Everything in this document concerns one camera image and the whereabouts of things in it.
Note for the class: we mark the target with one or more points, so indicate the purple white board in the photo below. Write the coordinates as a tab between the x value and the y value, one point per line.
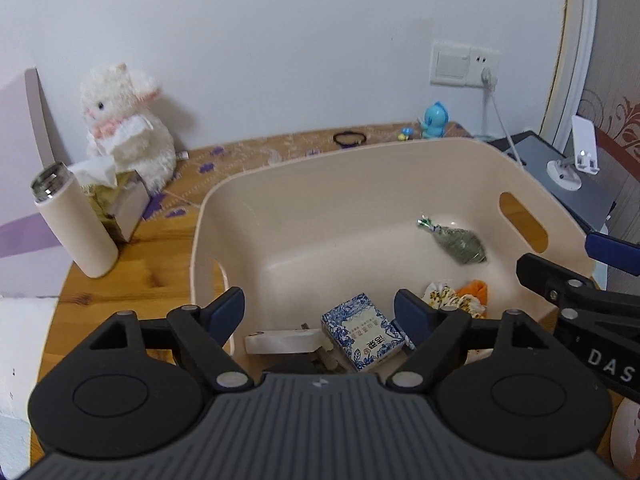
20	185

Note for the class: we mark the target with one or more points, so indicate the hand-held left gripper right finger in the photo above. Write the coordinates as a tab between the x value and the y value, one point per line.
414	315

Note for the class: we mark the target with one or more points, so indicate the purple print table mat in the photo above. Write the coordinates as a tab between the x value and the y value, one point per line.
260	160

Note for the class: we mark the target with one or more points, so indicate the green tea leaf packet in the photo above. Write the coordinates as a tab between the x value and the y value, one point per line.
462	246

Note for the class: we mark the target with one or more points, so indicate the white thermos bottle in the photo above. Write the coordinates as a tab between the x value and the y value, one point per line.
75	225

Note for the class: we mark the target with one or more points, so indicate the white door frame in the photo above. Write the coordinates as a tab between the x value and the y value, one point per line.
575	35

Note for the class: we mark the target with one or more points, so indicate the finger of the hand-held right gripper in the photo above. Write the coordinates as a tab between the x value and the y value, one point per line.
615	255
550	275

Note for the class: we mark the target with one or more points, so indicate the blue white patterned box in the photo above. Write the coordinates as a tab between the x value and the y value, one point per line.
360	332

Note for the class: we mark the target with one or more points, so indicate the grey laptop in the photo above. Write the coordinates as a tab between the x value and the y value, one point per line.
575	205

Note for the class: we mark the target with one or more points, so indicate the tissue box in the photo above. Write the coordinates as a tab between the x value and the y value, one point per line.
125	205

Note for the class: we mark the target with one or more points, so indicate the white wall switch socket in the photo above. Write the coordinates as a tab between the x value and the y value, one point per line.
455	64

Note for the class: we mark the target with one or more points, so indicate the beige plastic storage bin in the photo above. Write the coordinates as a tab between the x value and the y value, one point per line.
310	225

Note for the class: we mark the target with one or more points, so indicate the white pillow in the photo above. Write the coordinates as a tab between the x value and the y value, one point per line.
25	355

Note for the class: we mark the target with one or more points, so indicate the small black box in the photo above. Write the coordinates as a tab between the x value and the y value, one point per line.
300	363

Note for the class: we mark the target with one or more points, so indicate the blue toy figure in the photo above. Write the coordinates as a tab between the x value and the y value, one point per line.
434	120

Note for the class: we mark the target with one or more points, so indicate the white plush lamb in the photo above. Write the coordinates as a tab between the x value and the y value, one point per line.
135	125

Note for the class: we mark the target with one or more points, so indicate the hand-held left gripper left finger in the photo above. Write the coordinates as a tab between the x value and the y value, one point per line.
225	312

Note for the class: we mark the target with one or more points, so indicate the small flower toy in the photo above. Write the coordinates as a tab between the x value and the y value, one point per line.
406	133

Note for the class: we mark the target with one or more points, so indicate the white round device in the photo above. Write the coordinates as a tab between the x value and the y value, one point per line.
629	435

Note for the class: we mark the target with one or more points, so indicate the white phone stand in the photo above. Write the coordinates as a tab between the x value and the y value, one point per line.
582	145

